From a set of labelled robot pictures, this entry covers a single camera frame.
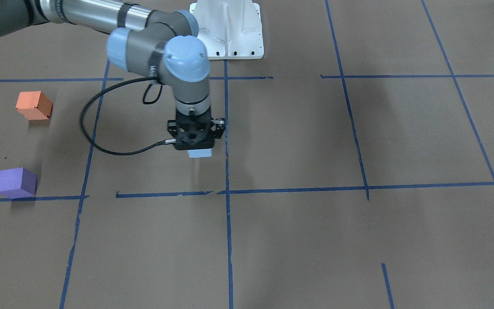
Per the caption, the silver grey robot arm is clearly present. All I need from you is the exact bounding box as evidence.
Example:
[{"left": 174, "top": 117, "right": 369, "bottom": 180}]
[{"left": 0, "top": 0, "right": 227, "bottom": 158}]

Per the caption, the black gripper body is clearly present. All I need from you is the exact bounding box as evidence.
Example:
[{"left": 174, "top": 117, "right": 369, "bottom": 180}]
[{"left": 167, "top": 109, "right": 226, "bottom": 151}]

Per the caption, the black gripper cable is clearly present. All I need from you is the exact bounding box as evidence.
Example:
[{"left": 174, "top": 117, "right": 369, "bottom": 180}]
[{"left": 80, "top": 77, "right": 177, "bottom": 155}]

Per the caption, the orange foam block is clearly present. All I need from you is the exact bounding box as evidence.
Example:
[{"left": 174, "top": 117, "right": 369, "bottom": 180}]
[{"left": 15, "top": 91, "right": 53, "bottom": 121}]

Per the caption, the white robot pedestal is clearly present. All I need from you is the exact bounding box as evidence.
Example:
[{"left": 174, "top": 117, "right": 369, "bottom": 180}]
[{"left": 190, "top": 0, "right": 265, "bottom": 61}]

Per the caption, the purple foam block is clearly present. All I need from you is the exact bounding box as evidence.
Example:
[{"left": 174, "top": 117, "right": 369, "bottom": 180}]
[{"left": 0, "top": 167, "right": 37, "bottom": 199}]

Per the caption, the light blue foam block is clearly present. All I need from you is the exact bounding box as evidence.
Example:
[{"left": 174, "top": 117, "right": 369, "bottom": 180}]
[{"left": 187, "top": 148, "right": 212, "bottom": 158}]

